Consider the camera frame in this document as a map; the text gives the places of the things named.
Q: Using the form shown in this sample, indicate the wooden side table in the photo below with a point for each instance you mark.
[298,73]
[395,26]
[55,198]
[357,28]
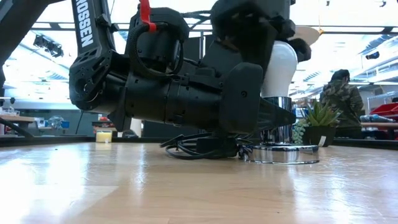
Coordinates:
[15,118]

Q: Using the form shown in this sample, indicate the black overhead rig camera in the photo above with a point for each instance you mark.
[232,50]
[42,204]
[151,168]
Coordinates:
[49,46]

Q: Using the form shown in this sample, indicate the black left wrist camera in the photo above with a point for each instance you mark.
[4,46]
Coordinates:
[161,46]

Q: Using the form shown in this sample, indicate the potted succulent plant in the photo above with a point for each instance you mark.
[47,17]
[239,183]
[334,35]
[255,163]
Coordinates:
[318,135]

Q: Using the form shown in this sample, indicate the white cylindrical container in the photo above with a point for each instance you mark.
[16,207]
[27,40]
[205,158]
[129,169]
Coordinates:
[136,127]

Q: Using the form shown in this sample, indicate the person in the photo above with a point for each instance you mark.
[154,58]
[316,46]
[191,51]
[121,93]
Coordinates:
[342,96]

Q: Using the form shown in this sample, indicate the small yellow candle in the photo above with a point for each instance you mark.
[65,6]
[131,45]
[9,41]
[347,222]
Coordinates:
[104,137]

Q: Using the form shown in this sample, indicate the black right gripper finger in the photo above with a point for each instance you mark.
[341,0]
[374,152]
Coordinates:
[258,46]
[302,49]

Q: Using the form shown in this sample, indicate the small black ceiling fixture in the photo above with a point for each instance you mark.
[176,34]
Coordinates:
[372,55]

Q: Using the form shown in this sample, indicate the blue crate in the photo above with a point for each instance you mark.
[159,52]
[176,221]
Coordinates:
[65,124]

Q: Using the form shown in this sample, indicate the black frame clamp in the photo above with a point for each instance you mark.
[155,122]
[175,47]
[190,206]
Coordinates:
[130,134]

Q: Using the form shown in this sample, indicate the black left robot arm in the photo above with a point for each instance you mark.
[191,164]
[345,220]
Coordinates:
[85,31]

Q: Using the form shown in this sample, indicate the red storage bin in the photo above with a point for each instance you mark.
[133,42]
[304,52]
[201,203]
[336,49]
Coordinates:
[387,109]

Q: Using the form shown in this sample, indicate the white lightbulb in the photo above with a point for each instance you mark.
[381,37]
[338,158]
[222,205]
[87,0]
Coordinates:
[280,71]

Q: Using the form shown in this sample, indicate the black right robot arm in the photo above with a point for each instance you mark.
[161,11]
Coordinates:
[275,7]

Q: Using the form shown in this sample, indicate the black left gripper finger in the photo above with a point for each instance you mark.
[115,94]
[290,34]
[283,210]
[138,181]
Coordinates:
[275,115]

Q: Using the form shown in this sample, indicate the wooden workbench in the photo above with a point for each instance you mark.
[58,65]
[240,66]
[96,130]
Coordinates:
[382,124]

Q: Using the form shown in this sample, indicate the chrome lamp base with socket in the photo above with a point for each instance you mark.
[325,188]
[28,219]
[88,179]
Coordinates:
[283,154]

